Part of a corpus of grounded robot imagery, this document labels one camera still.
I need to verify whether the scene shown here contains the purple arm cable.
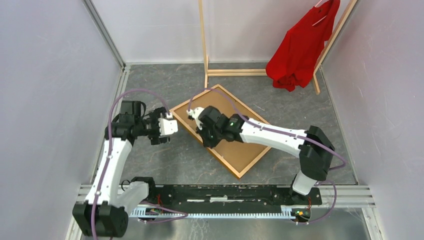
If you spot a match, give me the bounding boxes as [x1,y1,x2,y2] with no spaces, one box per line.
[187,87,347,226]
[90,88,189,240]

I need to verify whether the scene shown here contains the red t-shirt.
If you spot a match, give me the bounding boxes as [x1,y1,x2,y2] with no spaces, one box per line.
[265,1,341,92]

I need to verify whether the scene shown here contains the aluminium rail frame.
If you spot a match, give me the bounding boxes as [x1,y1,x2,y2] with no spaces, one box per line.
[64,0,387,240]

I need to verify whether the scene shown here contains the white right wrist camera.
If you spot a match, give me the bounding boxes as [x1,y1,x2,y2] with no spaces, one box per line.
[186,107,204,130]

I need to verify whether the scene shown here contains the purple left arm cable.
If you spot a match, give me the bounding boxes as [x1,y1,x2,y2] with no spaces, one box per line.
[90,88,189,240]

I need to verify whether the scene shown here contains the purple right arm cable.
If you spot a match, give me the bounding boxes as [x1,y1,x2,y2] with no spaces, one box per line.
[187,87,347,226]

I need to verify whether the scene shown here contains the white clothes hanger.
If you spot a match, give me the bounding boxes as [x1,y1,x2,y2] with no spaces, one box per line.
[311,0,340,27]

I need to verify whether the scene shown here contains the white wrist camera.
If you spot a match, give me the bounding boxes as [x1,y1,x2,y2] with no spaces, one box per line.
[186,107,204,130]
[158,112,178,137]

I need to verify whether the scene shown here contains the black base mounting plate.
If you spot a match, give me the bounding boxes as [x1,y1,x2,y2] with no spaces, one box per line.
[146,184,323,214]

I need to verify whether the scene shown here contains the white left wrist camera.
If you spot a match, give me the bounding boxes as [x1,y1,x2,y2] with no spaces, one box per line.
[158,112,178,137]

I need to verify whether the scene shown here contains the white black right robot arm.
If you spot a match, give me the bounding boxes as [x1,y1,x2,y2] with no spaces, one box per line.
[187,106,335,204]

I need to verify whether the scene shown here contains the wooden picture frame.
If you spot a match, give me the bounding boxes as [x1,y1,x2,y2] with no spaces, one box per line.
[169,83,273,180]

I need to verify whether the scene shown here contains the wooden clothes rack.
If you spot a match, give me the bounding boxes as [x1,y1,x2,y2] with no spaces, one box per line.
[197,0,358,95]

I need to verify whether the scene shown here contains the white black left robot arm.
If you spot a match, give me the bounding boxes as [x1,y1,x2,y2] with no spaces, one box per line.
[72,100,178,239]

